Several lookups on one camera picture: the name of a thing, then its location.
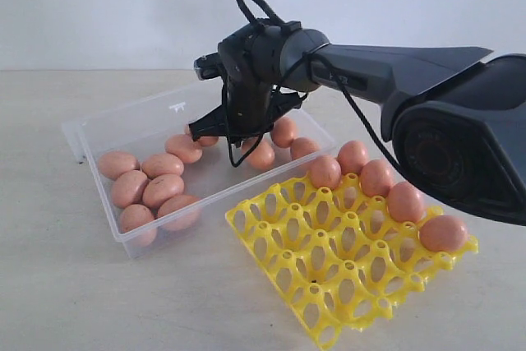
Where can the yellow plastic egg tray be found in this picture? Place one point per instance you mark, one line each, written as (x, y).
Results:
(336, 257)

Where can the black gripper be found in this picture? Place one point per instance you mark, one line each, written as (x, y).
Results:
(246, 112)

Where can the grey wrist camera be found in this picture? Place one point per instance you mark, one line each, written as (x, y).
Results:
(209, 67)

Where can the clear plastic storage box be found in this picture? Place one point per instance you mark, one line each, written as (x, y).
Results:
(211, 185)

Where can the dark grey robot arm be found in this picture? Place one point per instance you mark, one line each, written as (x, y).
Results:
(455, 117)

